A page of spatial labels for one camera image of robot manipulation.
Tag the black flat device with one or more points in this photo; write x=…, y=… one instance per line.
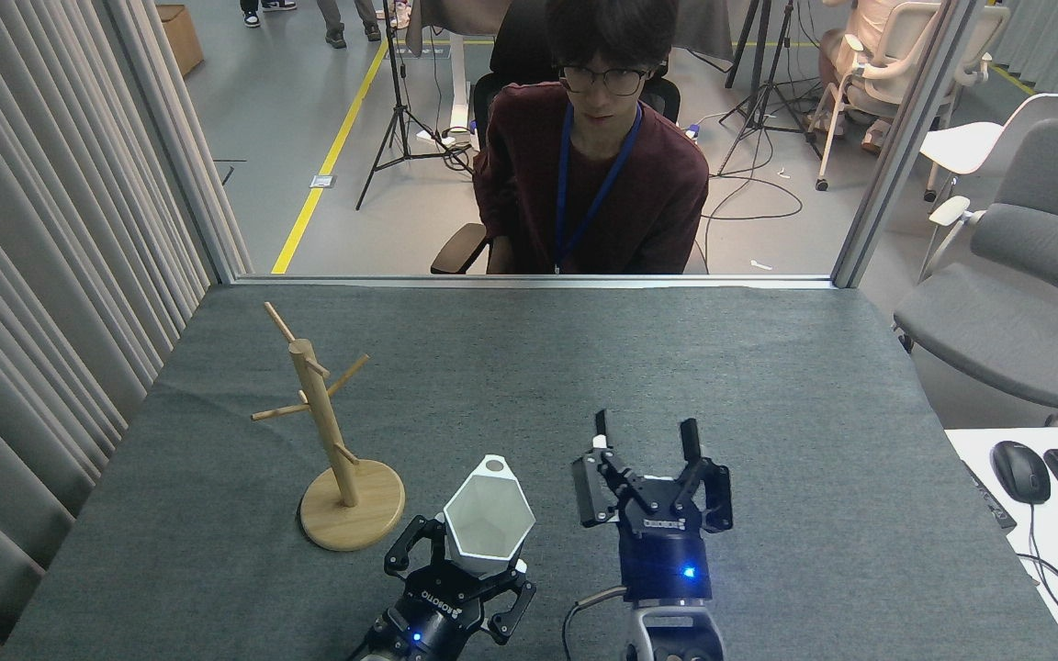
x=988, y=496

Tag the beige office chair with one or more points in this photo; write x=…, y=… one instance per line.
x=915, y=55

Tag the white hexagonal cup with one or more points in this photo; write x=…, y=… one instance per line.
x=488, y=519

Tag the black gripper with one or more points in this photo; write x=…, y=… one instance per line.
x=433, y=610
x=662, y=551

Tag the grey padded chair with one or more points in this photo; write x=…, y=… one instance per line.
x=1016, y=321

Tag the black office chair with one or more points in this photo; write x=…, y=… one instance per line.
x=515, y=46

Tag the seated person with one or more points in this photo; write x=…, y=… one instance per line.
x=869, y=28

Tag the black computer mouse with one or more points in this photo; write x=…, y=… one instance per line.
x=1021, y=473

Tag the white plastic chair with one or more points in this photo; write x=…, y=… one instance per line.
x=970, y=142

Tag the white standing desk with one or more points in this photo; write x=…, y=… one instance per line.
x=458, y=64

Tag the wooden cup rack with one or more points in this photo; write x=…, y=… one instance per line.
x=353, y=519

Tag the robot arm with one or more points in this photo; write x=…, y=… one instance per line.
x=671, y=633

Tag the cardboard box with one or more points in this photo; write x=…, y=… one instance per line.
x=182, y=37

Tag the black tripod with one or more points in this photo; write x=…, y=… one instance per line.
x=768, y=83
x=396, y=101

